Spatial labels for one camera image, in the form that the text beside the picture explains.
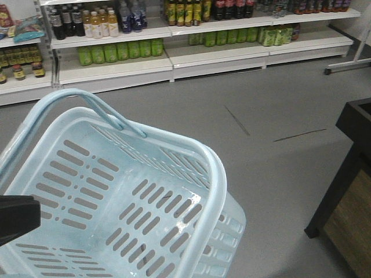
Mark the black wooden produce stand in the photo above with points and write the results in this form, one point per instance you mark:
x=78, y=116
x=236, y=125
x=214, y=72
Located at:
x=343, y=214

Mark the light blue plastic basket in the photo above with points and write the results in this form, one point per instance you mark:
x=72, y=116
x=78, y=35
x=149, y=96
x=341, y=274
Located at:
x=118, y=198

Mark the white supermarket shelf unit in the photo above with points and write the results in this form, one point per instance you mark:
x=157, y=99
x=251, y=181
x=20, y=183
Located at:
x=179, y=60

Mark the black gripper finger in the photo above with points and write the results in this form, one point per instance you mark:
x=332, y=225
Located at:
x=19, y=215

